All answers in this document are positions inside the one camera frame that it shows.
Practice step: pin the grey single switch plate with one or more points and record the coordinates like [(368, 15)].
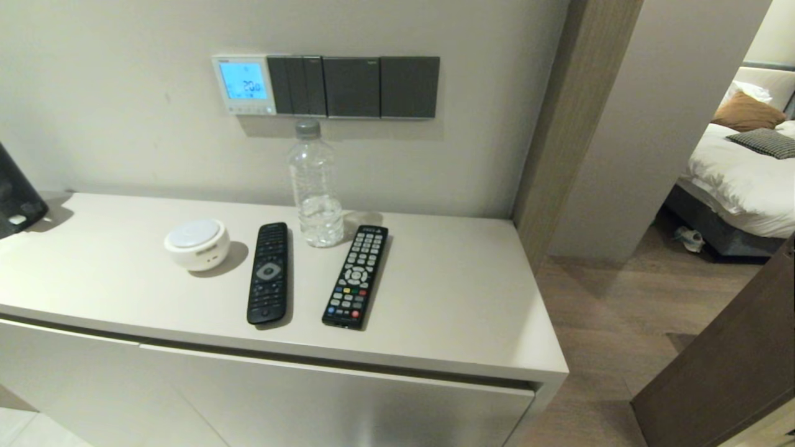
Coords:
[(351, 87), (410, 87)]

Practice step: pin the clear plastic water bottle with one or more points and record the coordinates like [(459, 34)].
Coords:
[(315, 186)]

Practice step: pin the grey three-rocker switch plate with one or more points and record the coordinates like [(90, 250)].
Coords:
[(297, 85)]

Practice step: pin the wood grain door frame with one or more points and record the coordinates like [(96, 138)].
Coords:
[(571, 124)]

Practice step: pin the white thermostat with blue screen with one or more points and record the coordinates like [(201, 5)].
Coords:
[(243, 81)]

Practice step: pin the dark brown wooden door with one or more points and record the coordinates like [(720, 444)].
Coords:
[(726, 360)]

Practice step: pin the black remote with coloured buttons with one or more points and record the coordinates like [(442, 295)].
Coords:
[(355, 279)]

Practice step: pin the white round device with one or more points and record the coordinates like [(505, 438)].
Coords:
[(197, 245)]

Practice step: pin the bed with white duvet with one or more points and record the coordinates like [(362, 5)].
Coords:
[(739, 186)]

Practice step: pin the white pillow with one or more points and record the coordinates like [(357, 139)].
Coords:
[(787, 127), (748, 90)]

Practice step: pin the brown pillow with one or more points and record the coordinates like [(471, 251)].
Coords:
[(748, 112)]

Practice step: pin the checkered pillow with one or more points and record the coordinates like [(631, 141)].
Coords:
[(767, 141)]

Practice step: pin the plain black remote control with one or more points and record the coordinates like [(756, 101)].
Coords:
[(268, 279)]

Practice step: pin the black slanted stand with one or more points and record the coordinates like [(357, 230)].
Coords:
[(15, 198)]

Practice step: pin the pale slipper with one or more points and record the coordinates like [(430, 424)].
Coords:
[(690, 238)]

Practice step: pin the grey upholstered headboard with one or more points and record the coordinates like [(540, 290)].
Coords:
[(776, 77)]

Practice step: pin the white sideboard cabinet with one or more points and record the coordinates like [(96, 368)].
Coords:
[(447, 292)]

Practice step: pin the wide white cabinet door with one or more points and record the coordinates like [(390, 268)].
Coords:
[(385, 416)]

